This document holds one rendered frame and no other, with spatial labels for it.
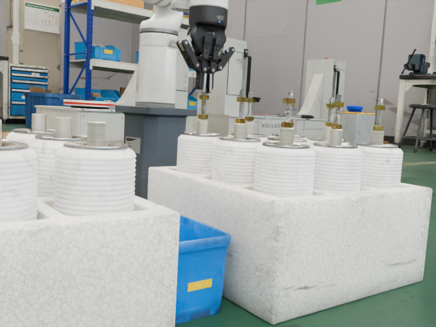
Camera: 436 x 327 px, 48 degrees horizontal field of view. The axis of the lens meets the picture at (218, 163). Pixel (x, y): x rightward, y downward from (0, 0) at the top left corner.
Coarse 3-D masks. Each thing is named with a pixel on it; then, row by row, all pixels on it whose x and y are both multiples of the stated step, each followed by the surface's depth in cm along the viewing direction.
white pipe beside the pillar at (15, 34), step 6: (18, 0) 619; (18, 6) 620; (18, 12) 621; (18, 18) 622; (18, 24) 622; (18, 30) 623; (12, 36) 620; (18, 36) 623; (12, 42) 622; (18, 42) 624; (18, 48) 626; (18, 54) 627; (18, 60) 628
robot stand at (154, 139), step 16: (128, 112) 114; (144, 112) 109; (160, 112) 110; (176, 112) 113; (192, 112) 116; (128, 128) 116; (144, 128) 111; (160, 128) 112; (176, 128) 115; (128, 144) 116; (144, 144) 112; (160, 144) 112; (176, 144) 115; (144, 160) 112; (160, 160) 113; (176, 160) 116; (144, 176) 112; (144, 192) 113
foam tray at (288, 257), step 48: (192, 192) 85; (240, 192) 75; (384, 192) 82; (240, 240) 75; (288, 240) 69; (336, 240) 75; (384, 240) 83; (240, 288) 75; (288, 288) 70; (336, 288) 77; (384, 288) 85
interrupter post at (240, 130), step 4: (236, 124) 86; (240, 124) 85; (244, 124) 85; (236, 128) 86; (240, 128) 85; (244, 128) 86; (236, 132) 86; (240, 132) 85; (244, 132) 86; (236, 136) 86; (240, 136) 85; (244, 136) 86
